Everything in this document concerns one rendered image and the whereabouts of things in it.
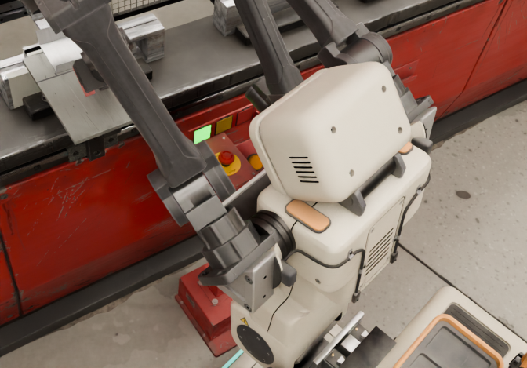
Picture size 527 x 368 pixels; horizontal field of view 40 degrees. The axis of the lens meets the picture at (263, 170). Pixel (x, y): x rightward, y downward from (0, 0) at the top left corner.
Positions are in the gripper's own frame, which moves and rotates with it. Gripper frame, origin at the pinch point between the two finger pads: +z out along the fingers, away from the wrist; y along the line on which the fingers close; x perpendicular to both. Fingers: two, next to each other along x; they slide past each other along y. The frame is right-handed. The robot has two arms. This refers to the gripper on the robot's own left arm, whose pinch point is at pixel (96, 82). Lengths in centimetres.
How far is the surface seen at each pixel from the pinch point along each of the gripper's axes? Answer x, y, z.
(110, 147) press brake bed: 10.1, -4.1, 25.0
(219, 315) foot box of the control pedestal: 64, -25, 69
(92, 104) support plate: 3.7, 2.3, 1.7
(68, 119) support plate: 5.1, 8.2, 1.0
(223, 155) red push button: 23.4, -24.4, 12.3
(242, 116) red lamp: 16.1, -34.9, 15.9
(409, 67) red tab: 19, -106, 38
